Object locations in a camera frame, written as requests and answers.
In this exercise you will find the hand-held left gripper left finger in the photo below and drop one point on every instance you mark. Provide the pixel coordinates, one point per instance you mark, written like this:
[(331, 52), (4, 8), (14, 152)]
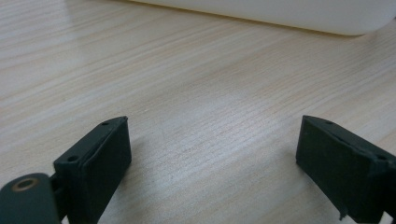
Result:
[(93, 171)]

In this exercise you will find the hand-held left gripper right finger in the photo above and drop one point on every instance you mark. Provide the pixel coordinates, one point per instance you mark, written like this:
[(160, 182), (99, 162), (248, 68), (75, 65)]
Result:
[(342, 168)]

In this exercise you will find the white plastic container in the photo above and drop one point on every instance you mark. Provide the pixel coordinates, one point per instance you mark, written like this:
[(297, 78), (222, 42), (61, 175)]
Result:
[(280, 12)]

